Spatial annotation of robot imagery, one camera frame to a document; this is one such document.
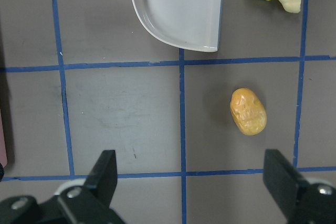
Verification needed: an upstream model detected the white plastic dustpan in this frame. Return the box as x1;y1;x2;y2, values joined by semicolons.
132;0;222;52

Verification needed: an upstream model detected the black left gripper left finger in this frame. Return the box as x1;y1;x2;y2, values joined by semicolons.
1;150;118;223

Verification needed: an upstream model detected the pink bin with black bag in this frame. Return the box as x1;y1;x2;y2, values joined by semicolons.
0;116;8;167

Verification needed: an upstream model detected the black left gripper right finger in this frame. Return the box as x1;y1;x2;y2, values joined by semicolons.
263;149;335;223

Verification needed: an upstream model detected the orange potato toy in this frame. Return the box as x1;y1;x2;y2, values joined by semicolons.
230;88;267;135

